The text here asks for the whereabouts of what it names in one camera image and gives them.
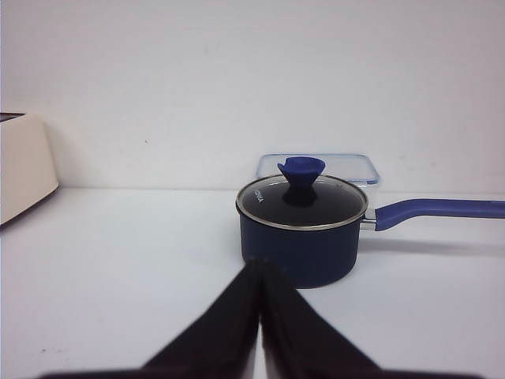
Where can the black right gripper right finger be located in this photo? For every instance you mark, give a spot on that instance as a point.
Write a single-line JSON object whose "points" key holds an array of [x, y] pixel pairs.
{"points": [[297, 341]]}

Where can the glass pot lid blue knob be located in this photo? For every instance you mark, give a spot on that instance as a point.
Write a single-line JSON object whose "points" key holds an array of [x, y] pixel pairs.
{"points": [[302, 197]]}

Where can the clear plastic container blue rim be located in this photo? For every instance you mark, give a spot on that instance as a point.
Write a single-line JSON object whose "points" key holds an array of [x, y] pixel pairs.
{"points": [[355, 168]]}

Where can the cream two-slot toaster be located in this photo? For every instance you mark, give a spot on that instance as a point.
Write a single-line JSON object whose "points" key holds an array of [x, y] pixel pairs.
{"points": [[28, 173]]}

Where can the dark blue saucepan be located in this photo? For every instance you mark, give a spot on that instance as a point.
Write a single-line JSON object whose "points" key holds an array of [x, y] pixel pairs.
{"points": [[316, 258]]}

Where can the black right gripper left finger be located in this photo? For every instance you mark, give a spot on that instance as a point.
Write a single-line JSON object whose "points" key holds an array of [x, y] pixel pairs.
{"points": [[219, 343]]}

